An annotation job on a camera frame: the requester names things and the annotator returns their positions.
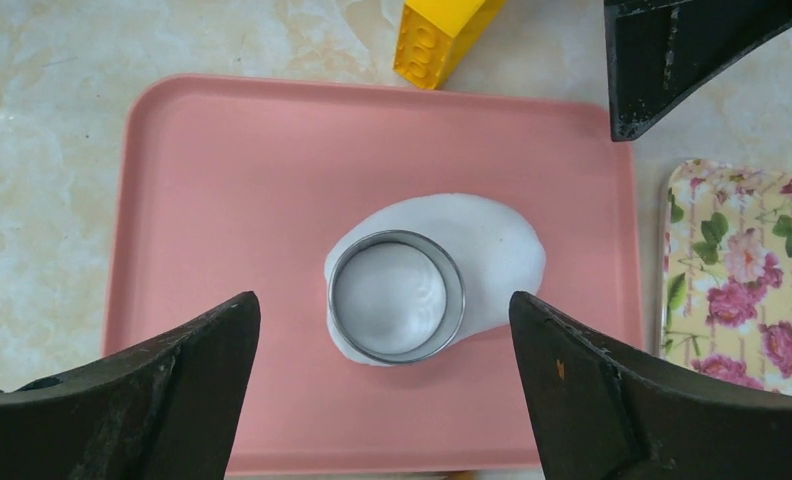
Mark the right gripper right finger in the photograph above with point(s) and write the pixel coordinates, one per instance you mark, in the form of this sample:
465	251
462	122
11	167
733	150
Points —
602	409

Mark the white dough ball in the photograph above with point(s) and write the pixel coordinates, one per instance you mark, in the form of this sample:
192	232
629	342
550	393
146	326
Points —
496	249

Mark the floral yellow tray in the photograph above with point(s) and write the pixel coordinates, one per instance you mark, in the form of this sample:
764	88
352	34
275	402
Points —
726	298

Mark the yellow multicolour toy block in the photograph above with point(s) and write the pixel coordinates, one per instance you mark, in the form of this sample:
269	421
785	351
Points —
435	35

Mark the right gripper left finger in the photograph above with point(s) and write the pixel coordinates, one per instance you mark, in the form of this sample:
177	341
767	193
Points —
165	408

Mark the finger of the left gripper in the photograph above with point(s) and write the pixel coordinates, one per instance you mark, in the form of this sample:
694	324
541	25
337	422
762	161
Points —
660	52

